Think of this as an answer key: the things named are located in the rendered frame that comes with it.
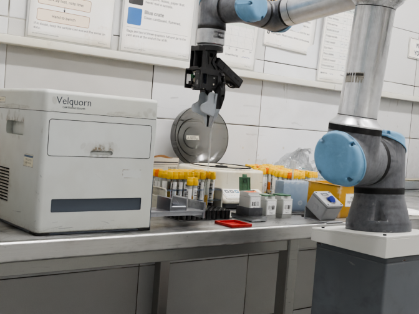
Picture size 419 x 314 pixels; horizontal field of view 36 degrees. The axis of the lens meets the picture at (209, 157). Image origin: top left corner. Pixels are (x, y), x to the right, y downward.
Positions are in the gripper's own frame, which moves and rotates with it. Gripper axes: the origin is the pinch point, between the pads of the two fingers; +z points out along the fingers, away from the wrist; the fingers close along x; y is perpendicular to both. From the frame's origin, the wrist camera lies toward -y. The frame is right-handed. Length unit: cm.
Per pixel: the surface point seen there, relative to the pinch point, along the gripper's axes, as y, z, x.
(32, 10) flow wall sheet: 31, -29, -50
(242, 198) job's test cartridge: -9.7, 20.2, 4.4
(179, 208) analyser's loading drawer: 16.7, 21.4, 11.3
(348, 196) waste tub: -48, 19, 10
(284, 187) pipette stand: -29.9, 17.6, -0.2
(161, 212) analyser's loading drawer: 22.2, 22.2, 11.9
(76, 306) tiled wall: 9, 63, -51
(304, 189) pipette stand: -38.2, 18.1, 0.5
